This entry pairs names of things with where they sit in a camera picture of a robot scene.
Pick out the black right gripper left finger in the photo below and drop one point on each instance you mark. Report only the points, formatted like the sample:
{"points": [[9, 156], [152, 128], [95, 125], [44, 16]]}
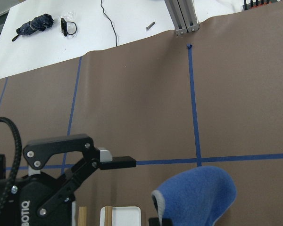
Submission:
{"points": [[38, 152]]}

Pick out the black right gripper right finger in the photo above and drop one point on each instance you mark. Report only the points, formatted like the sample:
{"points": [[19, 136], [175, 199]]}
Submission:
{"points": [[156, 222]]}

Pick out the blue towel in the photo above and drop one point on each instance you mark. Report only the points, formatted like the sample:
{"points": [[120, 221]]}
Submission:
{"points": [[196, 197]]}

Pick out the white towel rack base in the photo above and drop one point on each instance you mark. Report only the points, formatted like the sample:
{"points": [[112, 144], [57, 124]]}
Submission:
{"points": [[123, 216]]}

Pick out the right wooden rack bar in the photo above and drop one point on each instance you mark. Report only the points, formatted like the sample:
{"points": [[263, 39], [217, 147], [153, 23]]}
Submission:
{"points": [[108, 216]]}

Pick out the wooden rack bar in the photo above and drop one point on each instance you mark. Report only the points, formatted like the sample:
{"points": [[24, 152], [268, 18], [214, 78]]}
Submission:
{"points": [[82, 216], [108, 216]]}

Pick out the left wooden rack bar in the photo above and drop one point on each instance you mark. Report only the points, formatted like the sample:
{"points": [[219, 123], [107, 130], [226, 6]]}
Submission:
{"points": [[82, 216]]}

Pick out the black clear clip holder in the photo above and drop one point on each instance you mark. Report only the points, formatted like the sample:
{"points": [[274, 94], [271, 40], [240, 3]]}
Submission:
{"points": [[68, 27]]}

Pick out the folded dark blue umbrella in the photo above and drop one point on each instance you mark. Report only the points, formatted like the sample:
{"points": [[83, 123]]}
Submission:
{"points": [[39, 23]]}

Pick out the small metal bolt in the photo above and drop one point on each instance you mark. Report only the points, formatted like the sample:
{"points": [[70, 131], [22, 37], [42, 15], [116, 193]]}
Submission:
{"points": [[149, 26]]}

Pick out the aluminium extrusion post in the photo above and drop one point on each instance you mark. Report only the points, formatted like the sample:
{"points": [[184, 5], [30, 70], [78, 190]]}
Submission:
{"points": [[182, 13]]}

